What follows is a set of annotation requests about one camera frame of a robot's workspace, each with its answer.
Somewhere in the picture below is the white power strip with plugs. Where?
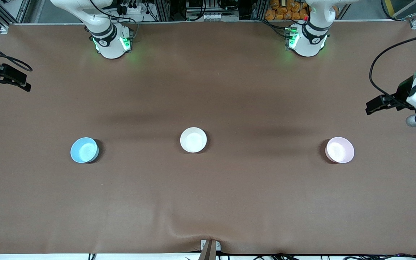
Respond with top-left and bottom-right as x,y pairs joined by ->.
116,2 -> 144,16

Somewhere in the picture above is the metal bracket with brown post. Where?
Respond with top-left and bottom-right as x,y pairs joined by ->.
200,239 -> 221,260

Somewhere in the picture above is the pink bowl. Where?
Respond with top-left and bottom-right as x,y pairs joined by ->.
325,137 -> 355,164

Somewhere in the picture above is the blue bowl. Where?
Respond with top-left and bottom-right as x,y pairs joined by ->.
70,137 -> 99,164

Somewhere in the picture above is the brown table mat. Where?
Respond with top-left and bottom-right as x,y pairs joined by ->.
0,20 -> 416,255

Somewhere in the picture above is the white bowl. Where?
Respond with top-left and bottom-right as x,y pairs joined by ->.
180,127 -> 208,153

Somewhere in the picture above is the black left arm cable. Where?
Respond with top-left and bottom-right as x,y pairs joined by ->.
369,34 -> 416,109

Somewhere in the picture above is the pile of orange packets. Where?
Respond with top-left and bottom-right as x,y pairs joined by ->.
264,0 -> 339,21

